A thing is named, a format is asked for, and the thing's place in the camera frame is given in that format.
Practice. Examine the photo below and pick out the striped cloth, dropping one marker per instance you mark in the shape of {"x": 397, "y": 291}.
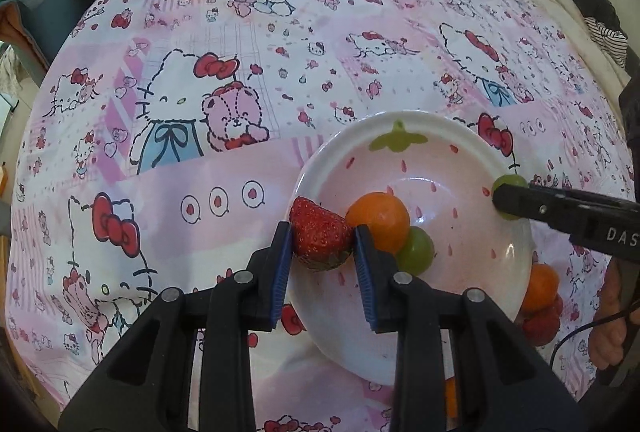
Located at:
{"x": 612, "y": 42}

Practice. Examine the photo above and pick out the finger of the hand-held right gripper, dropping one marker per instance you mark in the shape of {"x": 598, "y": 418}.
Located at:
{"x": 550, "y": 209}

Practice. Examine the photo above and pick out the green grape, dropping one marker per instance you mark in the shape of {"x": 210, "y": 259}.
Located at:
{"x": 505, "y": 182}
{"x": 417, "y": 252}

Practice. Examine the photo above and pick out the white strawberry pattern plate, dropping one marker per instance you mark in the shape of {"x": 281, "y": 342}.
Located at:
{"x": 440, "y": 192}

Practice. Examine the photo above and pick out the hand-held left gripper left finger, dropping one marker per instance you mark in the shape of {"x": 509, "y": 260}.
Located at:
{"x": 281, "y": 277}

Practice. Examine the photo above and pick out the dark garment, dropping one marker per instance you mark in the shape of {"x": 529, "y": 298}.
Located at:
{"x": 595, "y": 2}

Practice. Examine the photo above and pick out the red strawberry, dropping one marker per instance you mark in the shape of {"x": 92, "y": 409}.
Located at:
{"x": 317, "y": 232}
{"x": 542, "y": 324}

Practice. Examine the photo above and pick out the pink cartoon printed blanket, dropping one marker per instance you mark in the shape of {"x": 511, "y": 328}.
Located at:
{"x": 150, "y": 212}

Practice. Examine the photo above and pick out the person's right hand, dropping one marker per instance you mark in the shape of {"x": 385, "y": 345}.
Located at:
{"x": 605, "y": 337}

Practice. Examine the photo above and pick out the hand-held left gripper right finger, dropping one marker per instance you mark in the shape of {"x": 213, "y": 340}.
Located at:
{"x": 364, "y": 282}

